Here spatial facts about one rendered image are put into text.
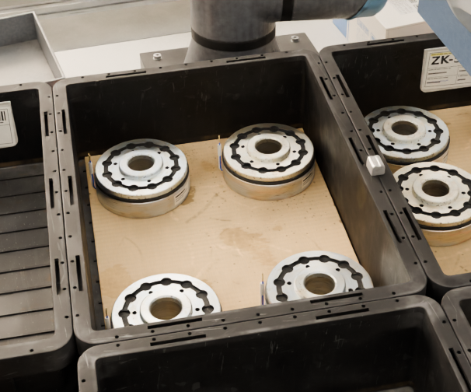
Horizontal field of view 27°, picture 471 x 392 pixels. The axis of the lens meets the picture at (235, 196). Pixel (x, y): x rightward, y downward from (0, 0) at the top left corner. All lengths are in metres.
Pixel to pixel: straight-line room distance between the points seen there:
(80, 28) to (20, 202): 2.01
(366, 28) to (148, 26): 1.61
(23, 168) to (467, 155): 0.51
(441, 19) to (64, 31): 2.28
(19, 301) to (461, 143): 0.53
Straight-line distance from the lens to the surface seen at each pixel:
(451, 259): 1.01
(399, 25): 1.47
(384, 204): 0.91
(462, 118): 1.21
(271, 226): 1.03
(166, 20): 3.08
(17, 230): 1.06
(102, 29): 3.06
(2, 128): 1.12
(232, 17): 1.28
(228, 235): 1.02
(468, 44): 0.85
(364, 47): 1.14
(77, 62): 1.57
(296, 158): 1.07
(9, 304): 0.99
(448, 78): 1.20
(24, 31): 1.53
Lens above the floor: 1.52
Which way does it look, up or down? 40 degrees down
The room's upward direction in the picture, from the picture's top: 2 degrees counter-clockwise
